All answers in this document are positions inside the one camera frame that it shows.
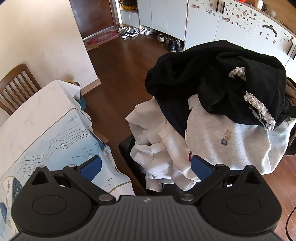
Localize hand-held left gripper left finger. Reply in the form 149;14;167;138
30;156;116;205

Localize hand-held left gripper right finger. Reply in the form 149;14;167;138
179;155;266;205

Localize black pearl-cuffed sweater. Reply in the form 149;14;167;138
146;40;290;131

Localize grey rabbit sweatshirt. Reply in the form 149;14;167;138
185;94;296;175

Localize white garment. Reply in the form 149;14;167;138
125;97;201;193

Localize black chair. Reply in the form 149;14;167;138
118;136;162;195

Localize blue printed tablecloth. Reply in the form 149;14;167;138
0;79;136;239

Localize teal stool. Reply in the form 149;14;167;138
74;89;87;110

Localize wooden slatted chair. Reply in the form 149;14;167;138
0;64;42;116

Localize red patterned rug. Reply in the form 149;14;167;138
83;27;122;48

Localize white sticker-covered cabinet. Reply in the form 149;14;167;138
120;0;296;67

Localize row of shoes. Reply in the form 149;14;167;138
118;26;184;53

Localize brown wooden door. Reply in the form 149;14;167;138
69;0;116;39

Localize yellow black bag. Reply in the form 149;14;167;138
119;0;138;11

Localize black cable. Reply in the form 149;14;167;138
285;204;296;241

